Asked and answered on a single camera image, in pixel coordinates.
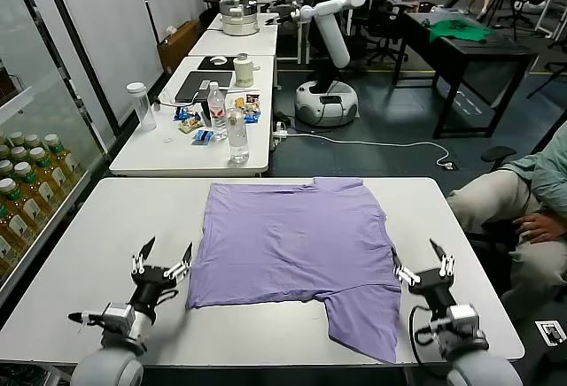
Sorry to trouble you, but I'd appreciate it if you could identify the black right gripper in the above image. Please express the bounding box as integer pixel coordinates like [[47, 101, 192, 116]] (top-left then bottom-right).
[[392, 238, 457, 312]]

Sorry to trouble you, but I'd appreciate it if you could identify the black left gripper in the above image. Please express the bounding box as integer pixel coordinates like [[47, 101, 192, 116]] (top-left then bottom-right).
[[128, 235, 195, 323]]

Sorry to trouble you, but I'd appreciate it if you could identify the purple t-shirt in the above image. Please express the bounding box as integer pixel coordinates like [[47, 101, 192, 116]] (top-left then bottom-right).
[[184, 176, 402, 365]]

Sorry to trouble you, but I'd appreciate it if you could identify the bare person hand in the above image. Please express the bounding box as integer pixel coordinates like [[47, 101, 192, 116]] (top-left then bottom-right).
[[516, 212, 567, 243]]

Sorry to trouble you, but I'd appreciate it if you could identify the seated person green jacket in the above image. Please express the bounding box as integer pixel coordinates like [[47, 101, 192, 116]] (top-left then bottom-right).
[[446, 118, 567, 316]]

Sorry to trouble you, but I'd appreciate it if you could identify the white rectangular table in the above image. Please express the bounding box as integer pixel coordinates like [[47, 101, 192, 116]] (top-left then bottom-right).
[[109, 54, 276, 178], [188, 12, 280, 58]]

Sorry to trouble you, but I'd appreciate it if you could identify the large clear water bottle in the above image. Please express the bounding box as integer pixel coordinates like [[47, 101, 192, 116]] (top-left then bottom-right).
[[226, 108, 250, 165]]

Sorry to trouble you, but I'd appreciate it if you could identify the tall clear bottle white cap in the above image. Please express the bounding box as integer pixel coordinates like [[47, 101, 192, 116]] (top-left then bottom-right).
[[126, 82, 158, 132]]

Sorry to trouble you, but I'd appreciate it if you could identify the water bottle red label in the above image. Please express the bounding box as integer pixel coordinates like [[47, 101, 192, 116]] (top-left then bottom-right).
[[206, 82, 228, 139]]

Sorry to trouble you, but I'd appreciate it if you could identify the dark grey closed laptop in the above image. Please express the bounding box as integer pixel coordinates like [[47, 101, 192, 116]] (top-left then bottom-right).
[[175, 71, 235, 104]]

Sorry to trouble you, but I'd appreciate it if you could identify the black mouse pad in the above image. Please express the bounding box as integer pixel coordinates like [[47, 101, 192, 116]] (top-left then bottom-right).
[[197, 55, 238, 72]]

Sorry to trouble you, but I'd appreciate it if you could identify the white wheeled robot body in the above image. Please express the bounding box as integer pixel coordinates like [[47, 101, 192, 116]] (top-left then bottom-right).
[[295, 0, 359, 128]]

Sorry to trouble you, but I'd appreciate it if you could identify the cream lidded cup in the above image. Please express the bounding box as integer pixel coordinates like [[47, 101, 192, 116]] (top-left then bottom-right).
[[233, 52, 261, 89]]

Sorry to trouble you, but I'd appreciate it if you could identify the brown cardboard box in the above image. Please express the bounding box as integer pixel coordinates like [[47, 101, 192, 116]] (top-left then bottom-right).
[[158, 19, 205, 75]]

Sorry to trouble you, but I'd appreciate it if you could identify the glass door display cabinet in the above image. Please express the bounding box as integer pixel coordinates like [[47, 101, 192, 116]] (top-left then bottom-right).
[[0, 0, 110, 298]]

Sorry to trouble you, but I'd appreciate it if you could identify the black table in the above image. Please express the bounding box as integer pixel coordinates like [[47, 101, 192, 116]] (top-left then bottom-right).
[[392, 12, 540, 139]]

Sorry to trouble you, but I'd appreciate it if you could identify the green cloth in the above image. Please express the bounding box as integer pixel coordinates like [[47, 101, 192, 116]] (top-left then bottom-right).
[[429, 18, 493, 44]]

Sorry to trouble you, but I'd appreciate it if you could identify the white steamer pot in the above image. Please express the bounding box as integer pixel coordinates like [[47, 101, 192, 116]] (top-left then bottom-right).
[[220, 0, 260, 36]]

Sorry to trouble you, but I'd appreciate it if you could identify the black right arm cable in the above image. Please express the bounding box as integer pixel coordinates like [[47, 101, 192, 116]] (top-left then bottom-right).
[[407, 305, 435, 366]]

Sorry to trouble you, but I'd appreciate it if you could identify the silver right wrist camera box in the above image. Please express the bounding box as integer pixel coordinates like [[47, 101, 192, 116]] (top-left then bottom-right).
[[446, 304, 482, 333]]

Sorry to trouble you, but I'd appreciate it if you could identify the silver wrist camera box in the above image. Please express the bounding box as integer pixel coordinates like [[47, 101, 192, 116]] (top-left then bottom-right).
[[446, 304, 482, 333], [67, 301, 136, 332]]

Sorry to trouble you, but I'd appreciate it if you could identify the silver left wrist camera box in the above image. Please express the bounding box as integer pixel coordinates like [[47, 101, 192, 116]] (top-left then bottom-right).
[[67, 301, 136, 332]]

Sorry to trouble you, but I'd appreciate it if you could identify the white floor cable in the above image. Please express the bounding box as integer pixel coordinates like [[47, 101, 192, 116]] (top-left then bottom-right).
[[283, 131, 457, 170]]

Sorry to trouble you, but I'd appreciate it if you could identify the thin white charging cable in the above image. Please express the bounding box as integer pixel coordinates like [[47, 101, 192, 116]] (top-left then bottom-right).
[[153, 96, 209, 108]]

